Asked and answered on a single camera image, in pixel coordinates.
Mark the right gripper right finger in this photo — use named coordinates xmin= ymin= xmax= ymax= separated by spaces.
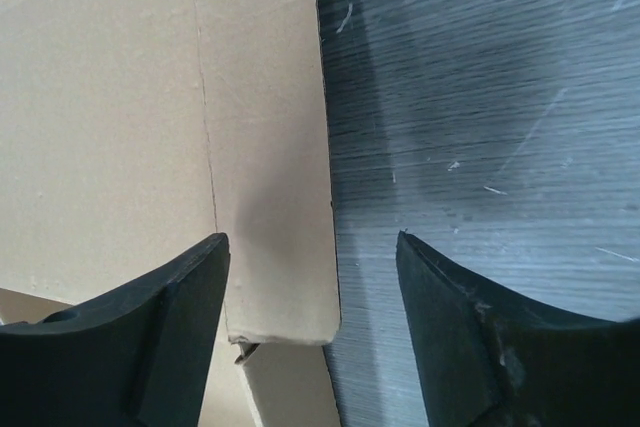
xmin=396 ymin=232 xmax=639 ymax=426

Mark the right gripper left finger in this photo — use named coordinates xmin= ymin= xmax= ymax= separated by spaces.
xmin=1 ymin=233 xmax=230 ymax=426

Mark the cardboard box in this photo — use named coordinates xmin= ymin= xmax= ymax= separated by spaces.
xmin=1 ymin=0 xmax=341 ymax=426

